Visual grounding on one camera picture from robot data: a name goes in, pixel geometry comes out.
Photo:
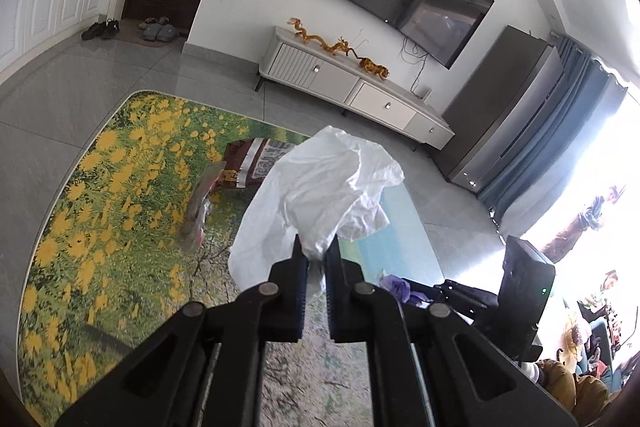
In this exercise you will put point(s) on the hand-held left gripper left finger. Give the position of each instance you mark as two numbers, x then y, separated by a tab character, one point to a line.
299	304

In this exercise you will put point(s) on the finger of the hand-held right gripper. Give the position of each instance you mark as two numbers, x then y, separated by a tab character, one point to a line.
465	292
470	311

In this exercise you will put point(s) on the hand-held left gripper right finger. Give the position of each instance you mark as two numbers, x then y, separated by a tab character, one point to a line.
334	304

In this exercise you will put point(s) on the purple wrapper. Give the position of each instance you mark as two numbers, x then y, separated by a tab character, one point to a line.
397	287

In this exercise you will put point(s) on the white plastic bag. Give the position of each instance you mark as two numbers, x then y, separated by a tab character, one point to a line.
320	192

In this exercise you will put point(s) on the printed cloth with figures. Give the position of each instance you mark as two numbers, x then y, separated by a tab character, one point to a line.
595	307

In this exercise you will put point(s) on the mustard yellow cloth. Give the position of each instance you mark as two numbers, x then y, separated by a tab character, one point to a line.
570	392

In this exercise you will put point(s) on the clear wrapper with red print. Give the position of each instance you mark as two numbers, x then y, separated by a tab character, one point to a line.
200	207

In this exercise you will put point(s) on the brown packet with white label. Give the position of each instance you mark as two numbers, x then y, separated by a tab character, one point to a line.
245	163

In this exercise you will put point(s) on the blue curtain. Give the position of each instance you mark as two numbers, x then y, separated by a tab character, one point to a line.
550	132

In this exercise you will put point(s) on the grey refrigerator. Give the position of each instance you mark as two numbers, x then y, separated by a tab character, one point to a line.
500	107

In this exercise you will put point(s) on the small white device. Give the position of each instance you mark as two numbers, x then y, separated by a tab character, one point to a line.
425	93

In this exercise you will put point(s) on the grey and white television cabinet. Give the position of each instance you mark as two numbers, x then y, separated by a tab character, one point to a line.
340	82

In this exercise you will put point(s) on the golden tiger figurine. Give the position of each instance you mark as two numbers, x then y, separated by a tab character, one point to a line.
374	68

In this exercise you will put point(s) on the golden dragon figurine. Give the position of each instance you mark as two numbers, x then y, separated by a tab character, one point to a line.
345	48
305	33

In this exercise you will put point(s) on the grey slipper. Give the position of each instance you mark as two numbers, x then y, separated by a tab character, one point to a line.
165	32
150	35

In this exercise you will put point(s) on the beige slipper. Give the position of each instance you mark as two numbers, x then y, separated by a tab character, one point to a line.
162	21
146	23

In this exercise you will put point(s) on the brown doormat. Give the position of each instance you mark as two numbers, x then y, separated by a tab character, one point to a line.
131	33

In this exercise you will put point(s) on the black shoe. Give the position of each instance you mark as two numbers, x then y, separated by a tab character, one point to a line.
92	30
111	27

